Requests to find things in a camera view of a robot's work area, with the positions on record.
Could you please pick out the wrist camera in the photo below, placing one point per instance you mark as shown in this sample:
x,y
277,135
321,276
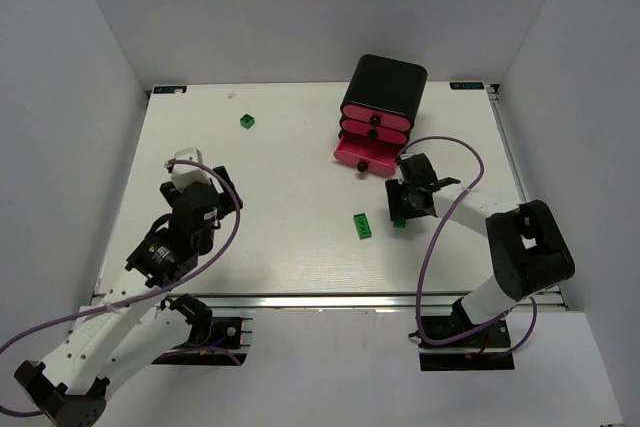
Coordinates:
x,y
416,170
182,169

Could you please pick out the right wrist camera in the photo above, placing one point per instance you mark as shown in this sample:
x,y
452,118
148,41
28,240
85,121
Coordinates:
x,y
416,170

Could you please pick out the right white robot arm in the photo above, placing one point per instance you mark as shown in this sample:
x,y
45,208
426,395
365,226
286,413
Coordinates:
x,y
527,249

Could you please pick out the blue label sticker left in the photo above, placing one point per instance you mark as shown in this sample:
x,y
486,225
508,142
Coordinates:
x,y
169,90

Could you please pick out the black drawer housing box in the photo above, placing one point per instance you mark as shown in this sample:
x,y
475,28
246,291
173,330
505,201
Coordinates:
x,y
386,84

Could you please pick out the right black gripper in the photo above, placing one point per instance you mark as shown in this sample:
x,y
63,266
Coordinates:
x,y
396,202

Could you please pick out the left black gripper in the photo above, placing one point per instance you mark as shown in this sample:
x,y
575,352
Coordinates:
x,y
226,187

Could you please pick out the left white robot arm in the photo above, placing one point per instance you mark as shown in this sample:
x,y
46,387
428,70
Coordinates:
x,y
137,323

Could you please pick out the pink drawer with black knob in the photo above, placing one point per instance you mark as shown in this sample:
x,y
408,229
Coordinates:
x,y
385,119

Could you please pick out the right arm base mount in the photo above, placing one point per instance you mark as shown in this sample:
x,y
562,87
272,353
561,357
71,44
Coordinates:
x,y
487,350

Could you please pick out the blue label sticker right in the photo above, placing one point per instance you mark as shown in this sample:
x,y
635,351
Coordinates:
x,y
466,85

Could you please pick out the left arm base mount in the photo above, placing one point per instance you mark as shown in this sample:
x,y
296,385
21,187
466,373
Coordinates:
x,y
212,339

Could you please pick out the blue label sticker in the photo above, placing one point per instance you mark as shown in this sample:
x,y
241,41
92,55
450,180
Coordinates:
x,y
466,85
169,90

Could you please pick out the small dark green lego cube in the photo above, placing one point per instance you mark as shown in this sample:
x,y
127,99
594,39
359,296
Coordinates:
x,y
247,121

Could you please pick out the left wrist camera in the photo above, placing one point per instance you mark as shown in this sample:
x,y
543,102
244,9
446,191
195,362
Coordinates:
x,y
182,169

